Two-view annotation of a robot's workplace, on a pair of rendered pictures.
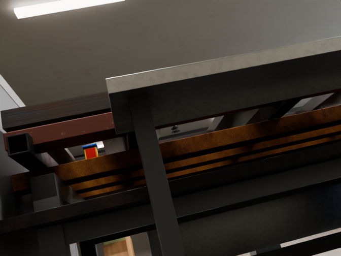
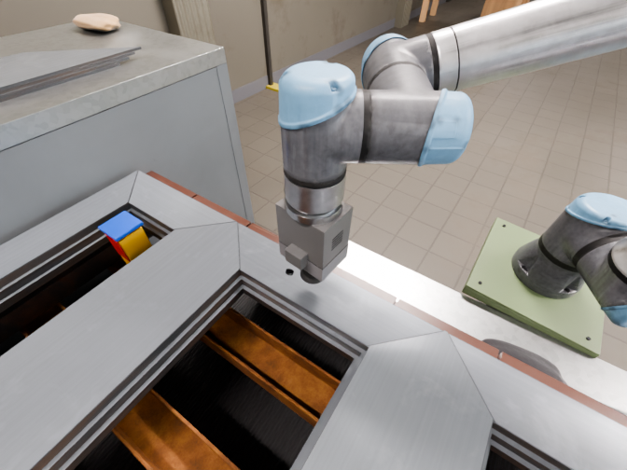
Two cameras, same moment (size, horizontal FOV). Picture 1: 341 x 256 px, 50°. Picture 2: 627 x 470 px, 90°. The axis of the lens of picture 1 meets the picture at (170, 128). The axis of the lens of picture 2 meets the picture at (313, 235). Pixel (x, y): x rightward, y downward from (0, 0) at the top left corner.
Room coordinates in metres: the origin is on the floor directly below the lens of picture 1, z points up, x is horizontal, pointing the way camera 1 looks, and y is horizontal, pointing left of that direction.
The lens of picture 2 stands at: (1.43, -0.23, 1.33)
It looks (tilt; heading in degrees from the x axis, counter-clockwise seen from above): 46 degrees down; 42
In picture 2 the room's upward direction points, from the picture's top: 1 degrees clockwise
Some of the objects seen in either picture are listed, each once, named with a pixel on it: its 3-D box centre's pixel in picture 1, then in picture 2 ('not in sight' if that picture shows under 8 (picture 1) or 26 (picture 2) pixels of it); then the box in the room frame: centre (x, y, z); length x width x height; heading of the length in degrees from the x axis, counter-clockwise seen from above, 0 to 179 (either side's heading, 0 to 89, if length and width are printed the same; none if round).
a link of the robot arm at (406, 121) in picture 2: not in sight; (406, 120); (1.74, -0.08, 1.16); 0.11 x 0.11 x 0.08; 42
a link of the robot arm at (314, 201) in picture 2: not in sight; (313, 184); (1.66, -0.02, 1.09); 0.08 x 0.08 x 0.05
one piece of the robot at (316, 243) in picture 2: not in sight; (307, 232); (1.65, -0.02, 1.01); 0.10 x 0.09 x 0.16; 3
